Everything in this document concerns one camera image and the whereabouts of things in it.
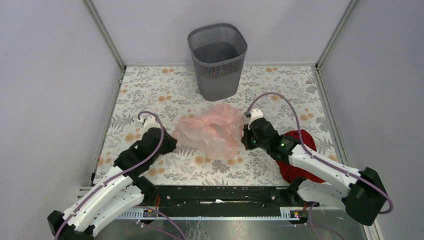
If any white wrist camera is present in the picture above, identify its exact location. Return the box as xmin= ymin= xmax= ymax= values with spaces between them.
xmin=139 ymin=115 xmax=161 ymax=131
xmin=246 ymin=108 xmax=264 ymax=125

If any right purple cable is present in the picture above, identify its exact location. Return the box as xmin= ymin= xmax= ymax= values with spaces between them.
xmin=245 ymin=92 xmax=394 ymax=240

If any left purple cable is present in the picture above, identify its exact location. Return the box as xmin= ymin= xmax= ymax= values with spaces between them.
xmin=54 ymin=111 xmax=188 ymax=240

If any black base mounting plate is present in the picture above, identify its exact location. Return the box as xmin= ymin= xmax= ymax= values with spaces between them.
xmin=140 ymin=185 xmax=312 ymax=215

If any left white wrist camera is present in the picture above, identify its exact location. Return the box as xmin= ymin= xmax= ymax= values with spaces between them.
xmin=139 ymin=115 xmax=161 ymax=131

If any purple cable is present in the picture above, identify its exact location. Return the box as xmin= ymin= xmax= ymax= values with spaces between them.
xmin=54 ymin=111 xmax=188 ymax=240
xmin=245 ymin=92 xmax=394 ymax=240

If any grey plastic trash bin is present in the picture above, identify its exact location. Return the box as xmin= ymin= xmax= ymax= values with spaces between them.
xmin=187 ymin=23 xmax=248 ymax=102

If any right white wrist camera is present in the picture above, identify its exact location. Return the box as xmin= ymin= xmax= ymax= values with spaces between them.
xmin=246 ymin=108 xmax=264 ymax=125

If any pink plastic trash bag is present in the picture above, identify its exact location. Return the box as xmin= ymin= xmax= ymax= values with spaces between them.
xmin=172 ymin=103 xmax=245 ymax=161

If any red cloth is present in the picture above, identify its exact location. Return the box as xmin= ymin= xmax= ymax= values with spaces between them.
xmin=277 ymin=129 xmax=325 ymax=184

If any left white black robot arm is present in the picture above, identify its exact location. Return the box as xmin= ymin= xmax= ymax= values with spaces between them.
xmin=47 ymin=126 xmax=177 ymax=240

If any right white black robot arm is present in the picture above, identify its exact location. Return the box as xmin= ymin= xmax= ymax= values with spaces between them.
xmin=241 ymin=117 xmax=387 ymax=226

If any grey slotted cable duct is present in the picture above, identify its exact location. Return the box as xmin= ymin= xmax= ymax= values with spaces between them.
xmin=117 ymin=207 xmax=301 ymax=222

